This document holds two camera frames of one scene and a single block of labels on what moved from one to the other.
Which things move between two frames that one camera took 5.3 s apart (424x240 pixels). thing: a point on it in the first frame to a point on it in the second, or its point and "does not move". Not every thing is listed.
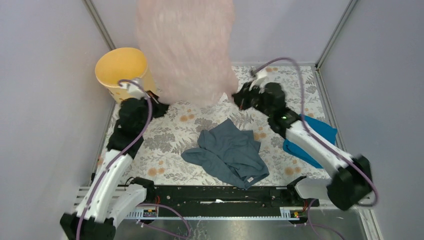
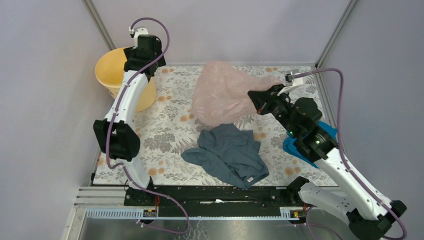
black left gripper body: [150, 96] to [130, 52]
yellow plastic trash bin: [121, 64] does not move
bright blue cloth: [329, 132] does not move
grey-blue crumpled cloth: [232, 150] does not move
